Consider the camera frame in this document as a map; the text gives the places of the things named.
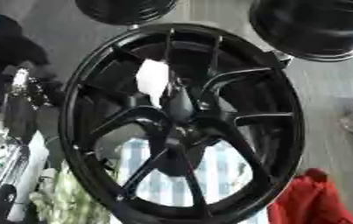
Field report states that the black round wheel rim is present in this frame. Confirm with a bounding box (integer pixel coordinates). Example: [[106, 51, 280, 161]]
[[248, 0, 353, 63], [73, 0, 180, 26]]

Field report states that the black spoked wheel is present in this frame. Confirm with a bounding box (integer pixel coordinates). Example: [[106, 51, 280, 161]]
[[58, 23, 307, 224]]

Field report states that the red crumpled cloth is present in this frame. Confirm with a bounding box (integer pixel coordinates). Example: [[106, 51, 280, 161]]
[[266, 167, 353, 224]]

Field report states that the white pin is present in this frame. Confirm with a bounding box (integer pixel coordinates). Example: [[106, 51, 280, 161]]
[[133, 58, 172, 109]]

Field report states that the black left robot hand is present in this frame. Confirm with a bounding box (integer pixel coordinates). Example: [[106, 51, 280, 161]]
[[0, 13, 67, 144]]

